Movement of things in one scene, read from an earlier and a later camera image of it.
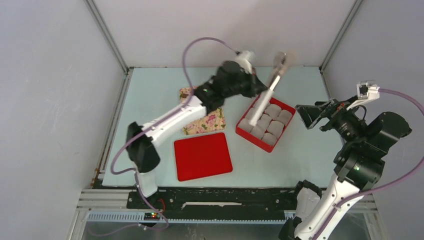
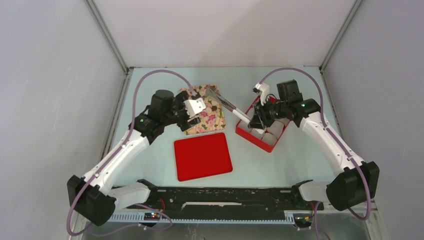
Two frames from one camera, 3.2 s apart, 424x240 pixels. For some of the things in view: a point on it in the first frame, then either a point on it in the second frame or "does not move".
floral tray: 212,120 does not move
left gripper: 255,85 -> 184,124
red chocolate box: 270,126 does not move
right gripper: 313,113 -> 256,122
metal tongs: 283,63 -> 217,97
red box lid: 202,156 does not move
